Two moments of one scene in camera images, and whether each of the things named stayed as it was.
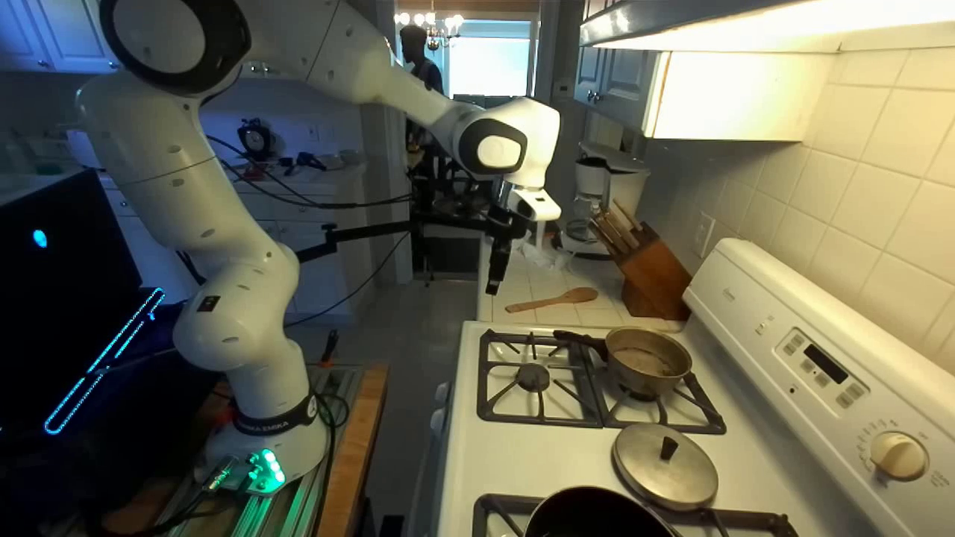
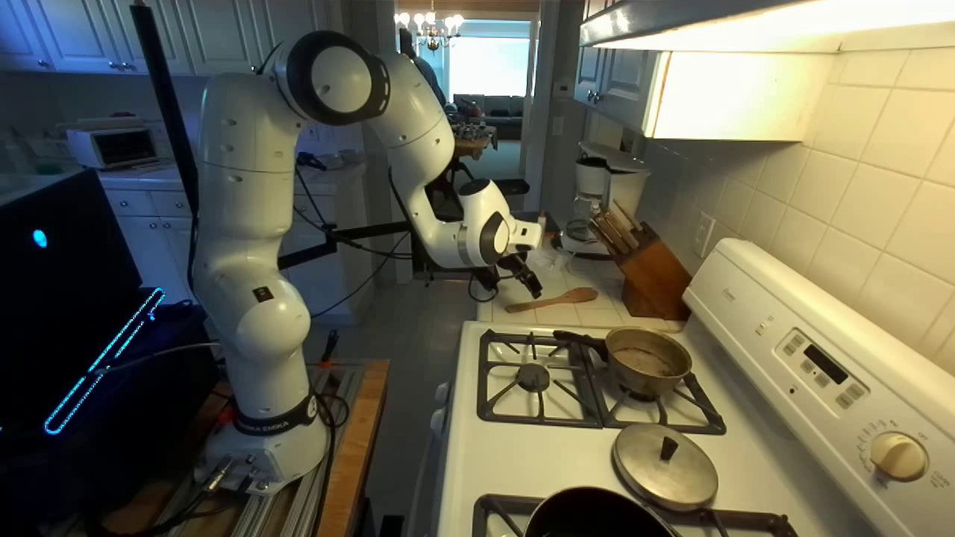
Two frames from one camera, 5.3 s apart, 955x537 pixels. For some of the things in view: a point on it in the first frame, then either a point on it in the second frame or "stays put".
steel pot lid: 668,471 stays put
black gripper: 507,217 to 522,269
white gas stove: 774,408 stays put
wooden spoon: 572,298 stays put
